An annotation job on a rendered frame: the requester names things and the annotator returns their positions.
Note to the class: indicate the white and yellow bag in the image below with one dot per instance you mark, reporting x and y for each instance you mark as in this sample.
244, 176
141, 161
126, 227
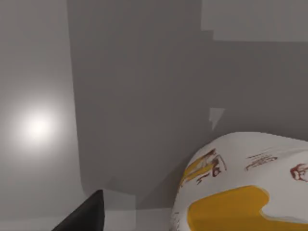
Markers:
240, 183

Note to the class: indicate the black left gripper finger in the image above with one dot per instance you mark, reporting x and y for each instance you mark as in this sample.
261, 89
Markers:
89, 214

